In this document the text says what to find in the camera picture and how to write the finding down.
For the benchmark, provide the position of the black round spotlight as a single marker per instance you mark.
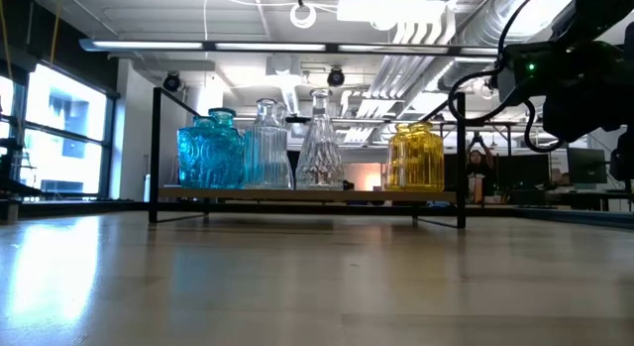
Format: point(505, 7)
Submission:
point(336, 77)
point(172, 82)

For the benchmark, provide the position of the black equipment stand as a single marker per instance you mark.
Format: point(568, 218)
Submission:
point(11, 160)

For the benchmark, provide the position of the large window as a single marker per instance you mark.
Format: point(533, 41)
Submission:
point(64, 138)

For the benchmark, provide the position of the orange white container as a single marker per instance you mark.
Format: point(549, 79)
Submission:
point(477, 187)

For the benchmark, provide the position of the white cylindrical bottle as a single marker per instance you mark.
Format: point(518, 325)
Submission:
point(146, 187)

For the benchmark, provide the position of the black computer monitor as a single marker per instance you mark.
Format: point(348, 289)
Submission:
point(520, 172)
point(450, 172)
point(587, 165)

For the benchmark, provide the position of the yellow ribbed wide-mouth vase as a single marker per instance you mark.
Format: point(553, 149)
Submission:
point(421, 157)

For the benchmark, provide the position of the long linear ceiling light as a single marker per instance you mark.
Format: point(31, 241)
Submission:
point(267, 46)

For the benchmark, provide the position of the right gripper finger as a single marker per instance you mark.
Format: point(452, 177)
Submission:
point(623, 160)

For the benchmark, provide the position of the white ceiling light panel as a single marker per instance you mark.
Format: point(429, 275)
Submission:
point(376, 6)

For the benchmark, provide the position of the black aluminium table frame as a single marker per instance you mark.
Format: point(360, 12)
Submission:
point(307, 209)

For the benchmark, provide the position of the clear ribbed glass vase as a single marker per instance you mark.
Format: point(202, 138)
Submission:
point(267, 148)

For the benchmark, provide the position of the silver ventilation duct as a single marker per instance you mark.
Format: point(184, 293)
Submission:
point(475, 29)

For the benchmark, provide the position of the clear conical glass vase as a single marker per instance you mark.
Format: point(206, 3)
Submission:
point(321, 152)

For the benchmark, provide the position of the office desk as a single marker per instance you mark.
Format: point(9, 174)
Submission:
point(594, 195)

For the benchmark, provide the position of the teal embossed glass vase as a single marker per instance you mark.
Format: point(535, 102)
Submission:
point(203, 157)

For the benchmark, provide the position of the wooden shelf black metal frame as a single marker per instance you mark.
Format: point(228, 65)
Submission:
point(307, 194)

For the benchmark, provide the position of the person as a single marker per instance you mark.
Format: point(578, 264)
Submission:
point(478, 162)

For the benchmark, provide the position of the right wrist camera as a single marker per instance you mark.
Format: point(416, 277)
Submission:
point(520, 73)

